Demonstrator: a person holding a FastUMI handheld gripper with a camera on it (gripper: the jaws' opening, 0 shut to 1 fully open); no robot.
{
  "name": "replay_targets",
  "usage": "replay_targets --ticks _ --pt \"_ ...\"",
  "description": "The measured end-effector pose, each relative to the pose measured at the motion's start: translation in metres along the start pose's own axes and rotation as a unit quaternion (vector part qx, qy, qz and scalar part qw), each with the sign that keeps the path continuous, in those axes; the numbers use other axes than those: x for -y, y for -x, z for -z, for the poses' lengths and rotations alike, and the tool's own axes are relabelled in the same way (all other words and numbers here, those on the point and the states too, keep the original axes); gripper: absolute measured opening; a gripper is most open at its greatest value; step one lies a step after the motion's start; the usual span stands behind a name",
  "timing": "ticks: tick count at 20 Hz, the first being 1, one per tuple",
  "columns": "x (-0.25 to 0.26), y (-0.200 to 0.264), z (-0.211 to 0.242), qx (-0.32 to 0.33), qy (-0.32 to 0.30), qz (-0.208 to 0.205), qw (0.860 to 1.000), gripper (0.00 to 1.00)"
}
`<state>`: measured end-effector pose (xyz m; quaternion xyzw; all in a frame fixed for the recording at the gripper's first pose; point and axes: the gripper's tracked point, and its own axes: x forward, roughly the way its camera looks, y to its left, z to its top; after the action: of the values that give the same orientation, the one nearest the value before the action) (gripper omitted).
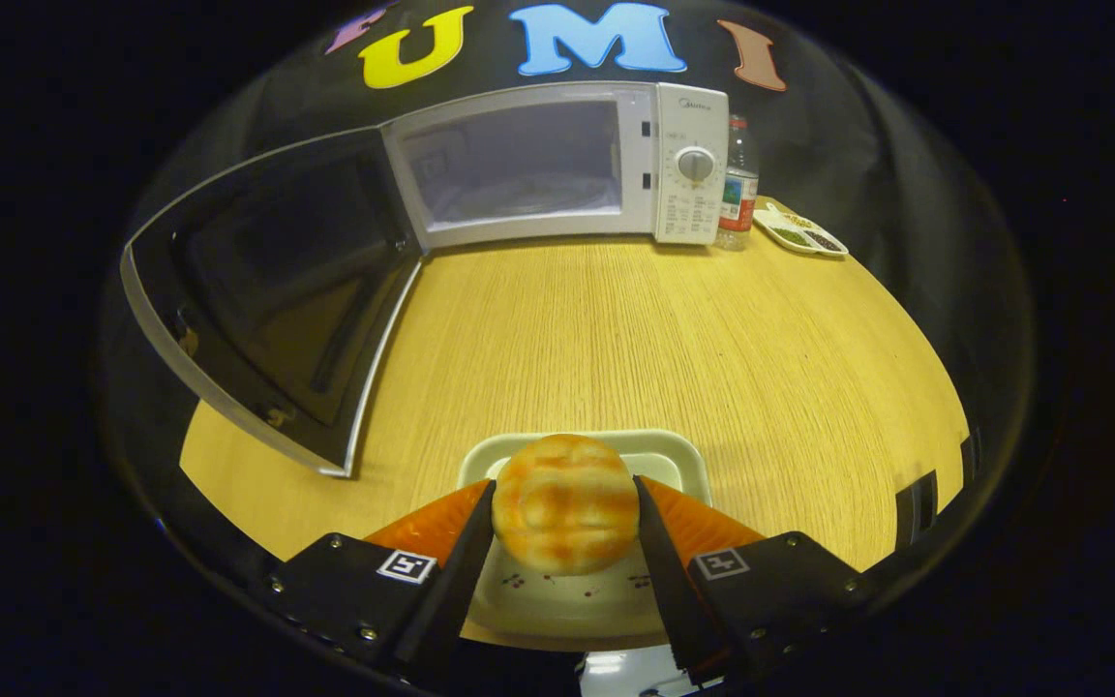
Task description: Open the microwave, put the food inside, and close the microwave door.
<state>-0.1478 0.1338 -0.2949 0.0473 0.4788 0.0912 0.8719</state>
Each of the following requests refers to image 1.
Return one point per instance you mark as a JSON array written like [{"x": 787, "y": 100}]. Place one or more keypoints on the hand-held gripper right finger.
[{"x": 678, "y": 600}]

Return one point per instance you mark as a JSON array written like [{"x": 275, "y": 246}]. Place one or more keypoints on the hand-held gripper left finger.
[{"x": 451, "y": 590}]

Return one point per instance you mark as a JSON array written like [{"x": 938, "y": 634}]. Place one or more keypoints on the round bread bun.
[{"x": 565, "y": 503}]

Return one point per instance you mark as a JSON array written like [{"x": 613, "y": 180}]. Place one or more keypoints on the white microwave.
[{"x": 688, "y": 208}]

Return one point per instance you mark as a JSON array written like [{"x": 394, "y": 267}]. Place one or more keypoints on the cream rectangular plate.
[{"x": 567, "y": 600}]

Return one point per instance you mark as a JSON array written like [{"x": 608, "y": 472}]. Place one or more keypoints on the black object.
[{"x": 916, "y": 508}]

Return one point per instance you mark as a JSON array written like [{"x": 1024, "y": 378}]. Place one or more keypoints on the white divided bean dish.
[{"x": 799, "y": 235}]

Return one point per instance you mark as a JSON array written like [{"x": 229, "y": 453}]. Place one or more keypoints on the clear plastic water bottle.
[{"x": 738, "y": 194}]

